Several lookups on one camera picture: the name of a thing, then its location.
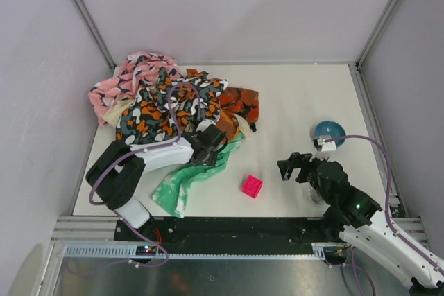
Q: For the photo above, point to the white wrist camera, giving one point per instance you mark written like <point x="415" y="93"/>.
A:
<point x="324" y="144"/>
<point x="204" y="125"/>

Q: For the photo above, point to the pink cube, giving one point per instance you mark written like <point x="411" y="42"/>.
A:
<point x="252" y="186"/>

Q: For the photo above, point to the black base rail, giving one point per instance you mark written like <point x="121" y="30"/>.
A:
<point x="196" y="233"/>

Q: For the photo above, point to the pink patterned cloth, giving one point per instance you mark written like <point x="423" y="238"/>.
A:
<point x="138" y="69"/>

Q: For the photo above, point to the clear glass cup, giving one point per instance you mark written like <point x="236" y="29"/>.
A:
<point x="317" y="194"/>

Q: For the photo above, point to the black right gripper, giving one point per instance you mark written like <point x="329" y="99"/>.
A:
<point x="298" y="166"/>

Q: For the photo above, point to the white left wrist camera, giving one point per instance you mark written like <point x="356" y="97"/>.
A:
<point x="204" y="125"/>

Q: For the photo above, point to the grey slotted cable duct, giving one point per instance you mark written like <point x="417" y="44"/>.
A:
<point x="142" y="251"/>

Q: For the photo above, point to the orange grey camouflage cloth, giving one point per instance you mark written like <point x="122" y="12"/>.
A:
<point x="172" y="106"/>

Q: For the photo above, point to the green tie-dye cloth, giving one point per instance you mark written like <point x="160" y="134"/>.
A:
<point x="173" y="191"/>

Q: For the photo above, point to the blue ceramic bowl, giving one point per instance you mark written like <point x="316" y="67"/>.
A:
<point x="329" y="128"/>

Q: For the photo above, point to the red orange camouflage cloth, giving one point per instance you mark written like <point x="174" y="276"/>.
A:
<point x="241" y="102"/>

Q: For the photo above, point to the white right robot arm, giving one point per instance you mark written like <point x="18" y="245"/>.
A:
<point x="357" y="219"/>

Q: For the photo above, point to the cream white cloth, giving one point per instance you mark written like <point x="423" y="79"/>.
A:
<point x="118" y="114"/>

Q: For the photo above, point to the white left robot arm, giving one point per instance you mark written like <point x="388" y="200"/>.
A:
<point x="115" y="176"/>

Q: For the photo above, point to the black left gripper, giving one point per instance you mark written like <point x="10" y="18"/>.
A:
<point x="211" y="143"/>

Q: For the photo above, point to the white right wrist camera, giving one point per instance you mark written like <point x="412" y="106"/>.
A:
<point x="324" y="144"/>

